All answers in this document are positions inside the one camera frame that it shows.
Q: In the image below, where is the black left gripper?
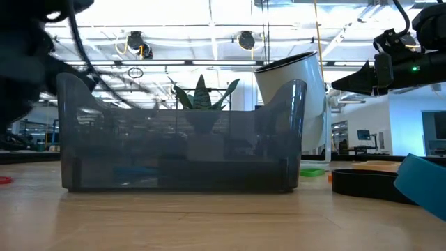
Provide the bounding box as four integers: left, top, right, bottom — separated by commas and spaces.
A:
31, 34, 100, 98

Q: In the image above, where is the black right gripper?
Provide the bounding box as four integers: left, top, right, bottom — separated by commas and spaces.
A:
330, 52, 433, 97

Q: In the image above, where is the green rubber band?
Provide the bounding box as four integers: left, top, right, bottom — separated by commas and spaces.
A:
299, 167, 326, 178

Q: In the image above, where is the translucent grey plastic bin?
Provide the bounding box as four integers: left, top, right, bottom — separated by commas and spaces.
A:
56, 72, 308, 192

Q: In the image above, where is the wide blue rubber band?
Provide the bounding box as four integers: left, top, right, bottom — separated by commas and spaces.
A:
393, 153, 446, 222

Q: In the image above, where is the white cylinder with black rim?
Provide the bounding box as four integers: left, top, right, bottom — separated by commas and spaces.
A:
254, 51, 328, 153

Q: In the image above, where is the green snake plant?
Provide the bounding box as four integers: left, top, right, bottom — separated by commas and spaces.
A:
168, 73, 241, 112

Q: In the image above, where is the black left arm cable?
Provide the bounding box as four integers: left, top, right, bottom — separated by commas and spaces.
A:
66, 0, 160, 111

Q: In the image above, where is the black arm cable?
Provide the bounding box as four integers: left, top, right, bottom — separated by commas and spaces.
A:
66, 0, 160, 111
392, 0, 411, 36

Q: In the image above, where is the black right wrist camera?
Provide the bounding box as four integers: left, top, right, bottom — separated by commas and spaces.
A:
372, 28, 417, 55

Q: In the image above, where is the white stand post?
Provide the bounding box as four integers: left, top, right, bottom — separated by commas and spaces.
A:
325, 91, 334, 163

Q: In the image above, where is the yellow hanging cable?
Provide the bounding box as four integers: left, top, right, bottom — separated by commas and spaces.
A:
312, 0, 325, 83

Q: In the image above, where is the black ceiling cable reel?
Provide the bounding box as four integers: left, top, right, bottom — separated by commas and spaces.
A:
237, 30, 256, 51
126, 30, 154, 60

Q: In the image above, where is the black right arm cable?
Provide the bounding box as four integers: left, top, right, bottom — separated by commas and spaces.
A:
392, 0, 411, 36

